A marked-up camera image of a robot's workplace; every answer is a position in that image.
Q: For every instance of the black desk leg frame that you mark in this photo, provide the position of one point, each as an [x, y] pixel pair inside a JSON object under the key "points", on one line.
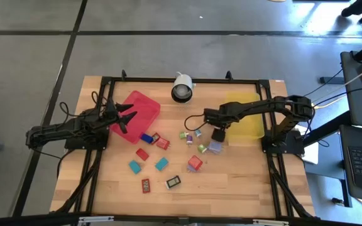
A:
{"points": [[325, 128]]}

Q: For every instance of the dark grey desk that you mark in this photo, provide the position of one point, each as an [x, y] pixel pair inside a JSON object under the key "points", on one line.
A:
{"points": [[357, 94]]}

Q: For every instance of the black digital display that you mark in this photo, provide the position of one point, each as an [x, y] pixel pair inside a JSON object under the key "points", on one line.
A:
{"points": [[173, 181]]}

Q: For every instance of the red translucent plastic bin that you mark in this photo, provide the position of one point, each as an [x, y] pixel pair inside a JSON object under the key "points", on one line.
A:
{"points": [[143, 110]]}

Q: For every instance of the white digital display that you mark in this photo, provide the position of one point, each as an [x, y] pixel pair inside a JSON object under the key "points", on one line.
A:
{"points": [[167, 186]]}

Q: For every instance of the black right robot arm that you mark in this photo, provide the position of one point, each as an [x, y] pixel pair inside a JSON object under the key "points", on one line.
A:
{"points": [[262, 106]]}

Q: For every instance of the black aluminium table frame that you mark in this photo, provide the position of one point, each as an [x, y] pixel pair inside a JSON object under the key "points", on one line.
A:
{"points": [[184, 80]]}

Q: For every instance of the teal small wall charger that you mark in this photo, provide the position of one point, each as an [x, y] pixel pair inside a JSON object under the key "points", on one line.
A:
{"points": [[198, 133]]}

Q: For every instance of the red digital display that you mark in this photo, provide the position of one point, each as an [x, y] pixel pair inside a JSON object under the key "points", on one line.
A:
{"points": [[145, 186]]}

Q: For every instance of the black floor foot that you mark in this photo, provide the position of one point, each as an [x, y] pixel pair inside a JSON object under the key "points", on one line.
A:
{"points": [[327, 80]]}

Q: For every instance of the yellow translucent plastic bin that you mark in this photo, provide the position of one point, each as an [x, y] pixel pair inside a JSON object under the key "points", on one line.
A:
{"points": [[247, 128]]}

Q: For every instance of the black frame crossbeam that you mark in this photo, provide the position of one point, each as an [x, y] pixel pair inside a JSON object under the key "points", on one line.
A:
{"points": [[42, 219]]}

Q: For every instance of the red wall charger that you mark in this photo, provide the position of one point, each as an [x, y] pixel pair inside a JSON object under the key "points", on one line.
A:
{"points": [[195, 162], [162, 143]]}

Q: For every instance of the beige round object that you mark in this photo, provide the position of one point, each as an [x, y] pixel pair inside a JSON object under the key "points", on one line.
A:
{"points": [[276, 0]]}

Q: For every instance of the teal small box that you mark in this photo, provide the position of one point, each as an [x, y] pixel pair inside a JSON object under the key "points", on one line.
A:
{"points": [[161, 164], [134, 167]]}

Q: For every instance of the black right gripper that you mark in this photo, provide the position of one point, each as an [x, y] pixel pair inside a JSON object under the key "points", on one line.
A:
{"points": [[217, 116]]}

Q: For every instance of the black office chair base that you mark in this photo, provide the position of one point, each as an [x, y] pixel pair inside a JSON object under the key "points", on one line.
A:
{"points": [[355, 7]]}

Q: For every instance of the red framed small display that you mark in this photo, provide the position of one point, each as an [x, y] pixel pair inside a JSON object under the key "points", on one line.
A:
{"points": [[155, 138]]}

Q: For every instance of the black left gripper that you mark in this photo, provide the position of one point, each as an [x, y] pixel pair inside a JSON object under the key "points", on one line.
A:
{"points": [[108, 114]]}

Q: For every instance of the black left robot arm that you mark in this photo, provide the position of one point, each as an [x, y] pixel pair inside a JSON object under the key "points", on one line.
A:
{"points": [[58, 130]]}

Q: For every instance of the white paper sheet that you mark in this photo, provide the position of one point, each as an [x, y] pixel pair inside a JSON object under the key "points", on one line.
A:
{"points": [[311, 153]]}

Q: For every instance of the blue small box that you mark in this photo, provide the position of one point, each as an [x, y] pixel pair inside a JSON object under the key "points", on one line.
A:
{"points": [[146, 138]]}

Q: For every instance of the red small box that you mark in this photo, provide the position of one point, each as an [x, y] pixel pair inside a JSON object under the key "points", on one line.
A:
{"points": [[142, 154]]}

